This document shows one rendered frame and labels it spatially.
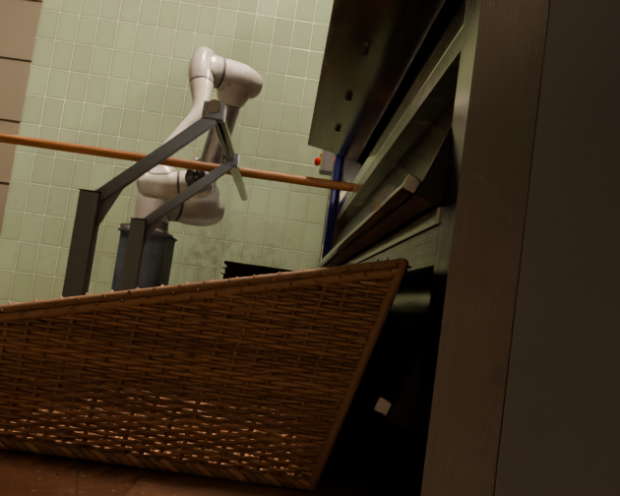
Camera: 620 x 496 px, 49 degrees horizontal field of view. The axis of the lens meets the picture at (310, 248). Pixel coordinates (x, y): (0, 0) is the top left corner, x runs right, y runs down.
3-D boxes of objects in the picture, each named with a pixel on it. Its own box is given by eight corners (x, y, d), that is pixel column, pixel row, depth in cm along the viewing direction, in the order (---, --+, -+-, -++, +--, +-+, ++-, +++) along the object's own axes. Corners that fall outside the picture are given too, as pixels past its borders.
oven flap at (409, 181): (327, 272, 258) (351, 224, 260) (434, 206, 80) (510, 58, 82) (316, 266, 258) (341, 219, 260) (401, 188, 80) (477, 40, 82)
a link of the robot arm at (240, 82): (168, 214, 320) (212, 221, 330) (175, 227, 307) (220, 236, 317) (217, 52, 296) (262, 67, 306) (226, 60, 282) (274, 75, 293)
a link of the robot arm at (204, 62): (194, 71, 277) (225, 80, 283) (195, 35, 284) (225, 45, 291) (183, 89, 287) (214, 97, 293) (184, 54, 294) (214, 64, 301)
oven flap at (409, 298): (318, 340, 256) (342, 292, 258) (407, 430, 78) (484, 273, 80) (307, 334, 256) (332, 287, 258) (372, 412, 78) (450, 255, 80)
